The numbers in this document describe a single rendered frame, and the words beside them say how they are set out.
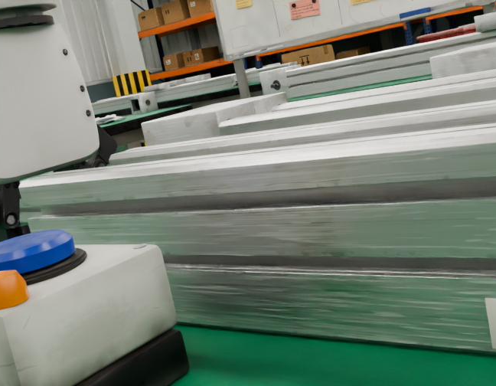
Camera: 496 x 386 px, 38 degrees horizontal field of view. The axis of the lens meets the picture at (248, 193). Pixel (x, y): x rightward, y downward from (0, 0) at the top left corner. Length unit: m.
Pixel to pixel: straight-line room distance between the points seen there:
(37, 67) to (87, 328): 0.26
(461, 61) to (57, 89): 0.40
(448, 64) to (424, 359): 0.48
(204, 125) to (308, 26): 3.09
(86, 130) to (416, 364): 0.32
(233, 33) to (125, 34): 4.70
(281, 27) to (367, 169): 3.48
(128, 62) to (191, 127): 7.93
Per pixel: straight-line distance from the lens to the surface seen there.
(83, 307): 0.28
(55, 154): 0.51
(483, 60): 0.72
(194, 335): 0.37
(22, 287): 0.27
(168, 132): 0.62
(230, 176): 0.32
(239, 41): 3.92
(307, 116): 0.52
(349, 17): 3.54
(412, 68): 2.01
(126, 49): 8.54
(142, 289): 0.30
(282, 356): 0.32
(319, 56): 4.89
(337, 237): 0.30
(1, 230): 0.51
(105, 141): 0.56
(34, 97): 0.50
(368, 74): 2.06
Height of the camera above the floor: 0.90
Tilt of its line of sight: 10 degrees down
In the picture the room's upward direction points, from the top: 12 degrees counter-clockwise
